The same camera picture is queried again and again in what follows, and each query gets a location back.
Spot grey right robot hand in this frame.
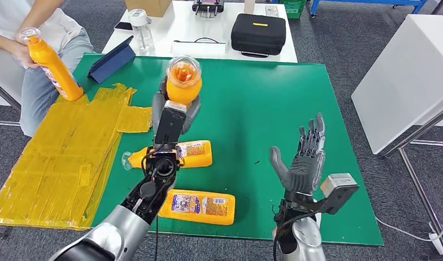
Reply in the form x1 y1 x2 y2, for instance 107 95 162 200
269 113 326 195

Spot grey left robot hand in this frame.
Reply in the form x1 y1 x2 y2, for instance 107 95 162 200
151 79 202 136

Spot orange detergent bottle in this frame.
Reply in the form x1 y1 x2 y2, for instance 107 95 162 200
121 140 213 172
165 55 203 106
157 190 237 226
16 27 84 102

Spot clear water bottle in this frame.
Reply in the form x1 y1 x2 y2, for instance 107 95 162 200
129 9 156 55

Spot blue tablet case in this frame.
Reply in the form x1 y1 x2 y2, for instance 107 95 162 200
88 35 137 84

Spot green table mat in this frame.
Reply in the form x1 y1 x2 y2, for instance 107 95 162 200
73 53 384 247

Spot brown cardboard box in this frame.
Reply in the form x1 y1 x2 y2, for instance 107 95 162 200
125 0 173 18

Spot black controller device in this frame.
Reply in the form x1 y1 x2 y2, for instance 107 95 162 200
192 0 225 18

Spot yellow taped cardboard sheet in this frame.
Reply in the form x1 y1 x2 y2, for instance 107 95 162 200
0 83 153 231

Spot black carrying case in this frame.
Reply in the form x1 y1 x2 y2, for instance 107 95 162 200
231 14 287 58

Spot white side table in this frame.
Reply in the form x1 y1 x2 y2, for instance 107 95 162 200
352 14 443 249

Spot person's right hand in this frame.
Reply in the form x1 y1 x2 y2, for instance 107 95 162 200
9 39 40 70

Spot white power strip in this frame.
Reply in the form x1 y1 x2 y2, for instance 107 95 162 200
428 223 443 257

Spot white seat with metal legs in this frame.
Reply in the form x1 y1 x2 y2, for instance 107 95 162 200
0 47 26 127

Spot green plastic crate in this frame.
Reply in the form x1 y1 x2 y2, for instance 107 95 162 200
278 0 307 20

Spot blue metal rack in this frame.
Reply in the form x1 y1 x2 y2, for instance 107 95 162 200
310 0 429 18

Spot person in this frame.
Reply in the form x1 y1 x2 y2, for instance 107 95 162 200
0 0 94 138

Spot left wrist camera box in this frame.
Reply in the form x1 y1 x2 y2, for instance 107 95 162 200
153 100 188 148

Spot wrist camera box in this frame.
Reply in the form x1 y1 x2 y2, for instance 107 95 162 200
153 100 188 148
290 173 360 216

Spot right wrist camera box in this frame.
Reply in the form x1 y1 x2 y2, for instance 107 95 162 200
290 173 360 216

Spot black cable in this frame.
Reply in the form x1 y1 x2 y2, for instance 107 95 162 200
174 37 226 45

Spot white power cable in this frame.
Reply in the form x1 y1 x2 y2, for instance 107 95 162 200
374 216 443 243

